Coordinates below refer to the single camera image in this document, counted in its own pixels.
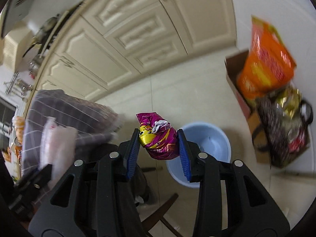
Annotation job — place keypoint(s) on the metal wok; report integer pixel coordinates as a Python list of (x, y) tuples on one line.
[(48, 27)]

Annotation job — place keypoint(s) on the beige vented appliance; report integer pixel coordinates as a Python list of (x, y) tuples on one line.
[(12, 51)]

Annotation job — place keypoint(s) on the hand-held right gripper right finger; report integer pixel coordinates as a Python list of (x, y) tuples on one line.
[(184, 153)]

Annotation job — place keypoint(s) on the light blue plastic bin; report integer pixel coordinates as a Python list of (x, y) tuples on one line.
[(213, 143)]

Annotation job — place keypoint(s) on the orange rice bag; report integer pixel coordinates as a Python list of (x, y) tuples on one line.
[(264, 66)]

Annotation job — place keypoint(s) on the white range hood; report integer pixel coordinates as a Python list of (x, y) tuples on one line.
[(17, 2)]

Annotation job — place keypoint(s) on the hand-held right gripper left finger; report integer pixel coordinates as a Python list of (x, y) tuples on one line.
[(132, 153)]

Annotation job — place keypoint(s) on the person's grey trouser leg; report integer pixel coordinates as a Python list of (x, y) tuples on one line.
[(142, 180)]

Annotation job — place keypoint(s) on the red drink can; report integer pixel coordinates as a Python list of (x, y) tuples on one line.
[(300, 140)]

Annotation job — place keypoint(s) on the white pink plastic packet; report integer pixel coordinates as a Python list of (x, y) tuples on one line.
[(59, 140)]

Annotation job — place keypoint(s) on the metal rack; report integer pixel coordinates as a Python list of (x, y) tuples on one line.
[(17, 84)]

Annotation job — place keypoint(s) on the cream kitchen cabinet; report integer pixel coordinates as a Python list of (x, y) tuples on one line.
[(148, 29)]

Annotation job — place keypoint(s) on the steel pot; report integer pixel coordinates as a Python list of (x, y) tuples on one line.
[(35, 64)]

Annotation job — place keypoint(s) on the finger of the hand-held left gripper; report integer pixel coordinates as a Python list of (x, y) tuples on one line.
[(34, 181)]

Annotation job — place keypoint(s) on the purple snack wrapper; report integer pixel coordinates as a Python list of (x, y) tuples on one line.
[(160, 140)]

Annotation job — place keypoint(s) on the brown cardboard box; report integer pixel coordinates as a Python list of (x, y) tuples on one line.
[(239, 98)]

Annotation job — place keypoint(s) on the grey checked tablecloth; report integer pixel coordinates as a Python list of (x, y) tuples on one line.
[(64, 108)]

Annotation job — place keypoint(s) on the person's grey shoe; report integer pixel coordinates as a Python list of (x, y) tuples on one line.
[(142, 200)]

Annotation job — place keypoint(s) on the gold foil bag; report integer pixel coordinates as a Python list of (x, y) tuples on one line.
[(288, 101)]

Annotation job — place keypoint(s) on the dark patterned tote bag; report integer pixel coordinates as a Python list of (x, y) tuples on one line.
[(274, 128)]

